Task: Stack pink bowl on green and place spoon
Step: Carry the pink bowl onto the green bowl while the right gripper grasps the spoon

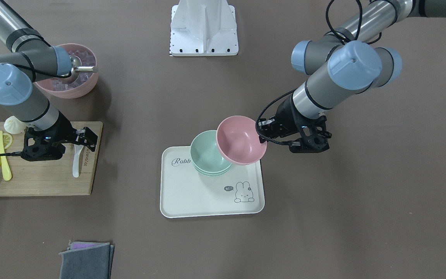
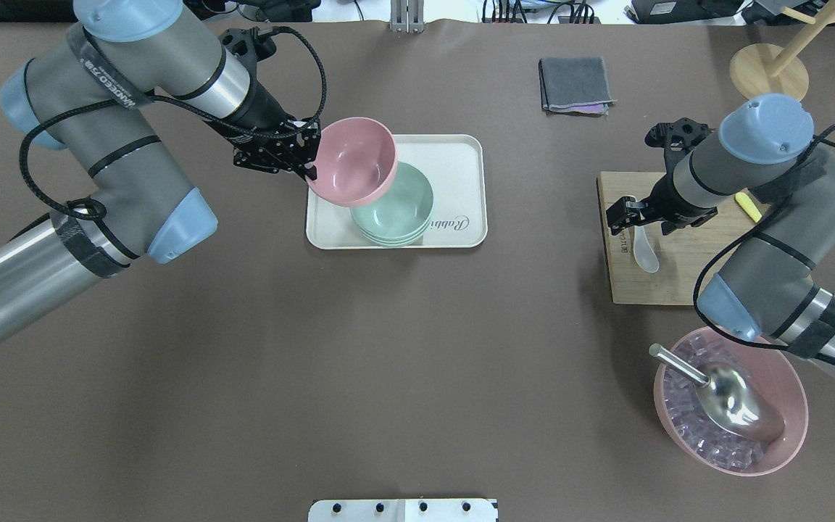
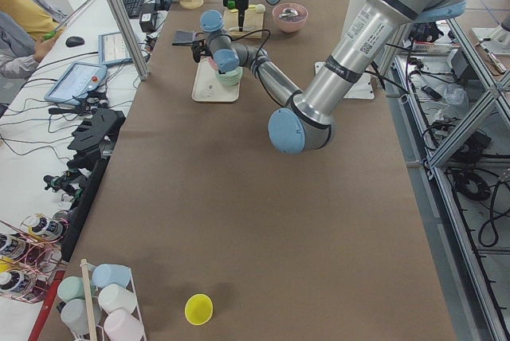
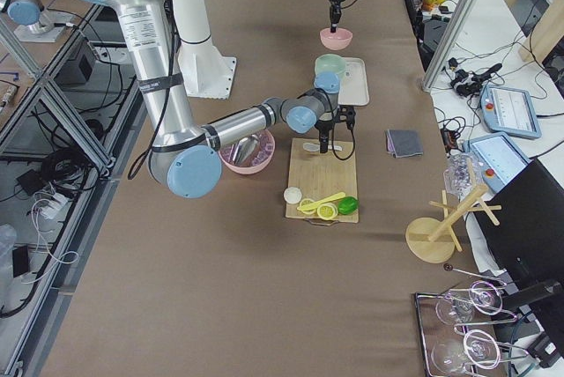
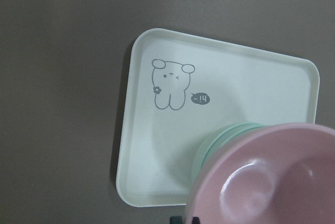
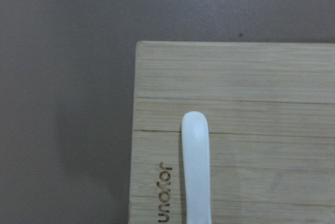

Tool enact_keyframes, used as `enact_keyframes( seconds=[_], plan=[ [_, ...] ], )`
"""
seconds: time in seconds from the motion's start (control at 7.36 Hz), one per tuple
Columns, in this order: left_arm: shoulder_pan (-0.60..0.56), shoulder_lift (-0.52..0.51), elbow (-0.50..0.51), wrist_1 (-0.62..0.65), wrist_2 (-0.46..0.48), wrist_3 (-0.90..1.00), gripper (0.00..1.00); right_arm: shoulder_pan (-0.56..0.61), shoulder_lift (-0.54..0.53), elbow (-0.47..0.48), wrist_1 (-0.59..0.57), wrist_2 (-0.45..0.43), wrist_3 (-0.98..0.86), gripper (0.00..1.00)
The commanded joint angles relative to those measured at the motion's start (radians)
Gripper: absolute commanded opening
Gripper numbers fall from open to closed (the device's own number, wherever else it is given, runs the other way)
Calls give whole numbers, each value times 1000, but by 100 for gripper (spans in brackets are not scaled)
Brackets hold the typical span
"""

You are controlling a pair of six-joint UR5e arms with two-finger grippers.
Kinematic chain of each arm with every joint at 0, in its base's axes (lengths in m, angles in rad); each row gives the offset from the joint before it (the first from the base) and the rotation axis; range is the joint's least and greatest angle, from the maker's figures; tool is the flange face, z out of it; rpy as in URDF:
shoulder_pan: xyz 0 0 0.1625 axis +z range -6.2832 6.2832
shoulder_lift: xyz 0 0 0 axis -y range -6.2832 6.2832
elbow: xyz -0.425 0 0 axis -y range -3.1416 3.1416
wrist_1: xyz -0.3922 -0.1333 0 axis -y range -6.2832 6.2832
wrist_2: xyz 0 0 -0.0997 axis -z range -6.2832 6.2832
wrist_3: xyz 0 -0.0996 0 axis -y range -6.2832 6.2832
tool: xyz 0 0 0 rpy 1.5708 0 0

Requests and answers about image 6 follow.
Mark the white plastic spoon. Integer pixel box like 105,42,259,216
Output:
181,111,212,223

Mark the wooden cutting board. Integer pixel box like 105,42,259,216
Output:
129,41,334,223

